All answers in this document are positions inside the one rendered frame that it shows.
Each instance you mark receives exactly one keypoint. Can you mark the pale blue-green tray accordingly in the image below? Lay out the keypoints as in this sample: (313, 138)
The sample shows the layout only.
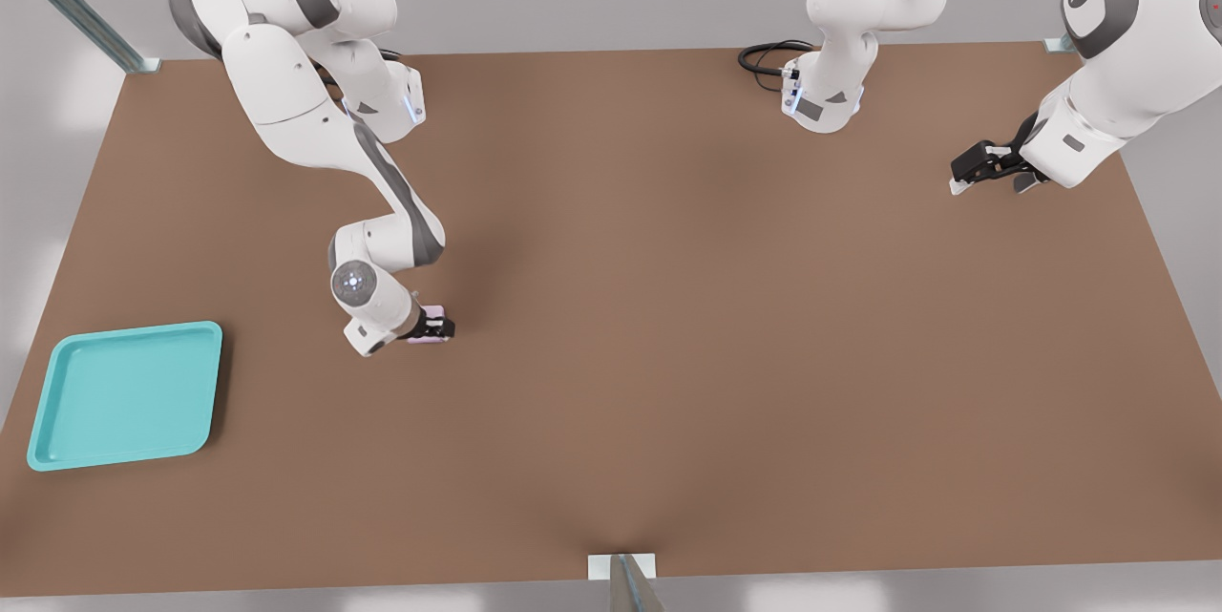
(124, 397)

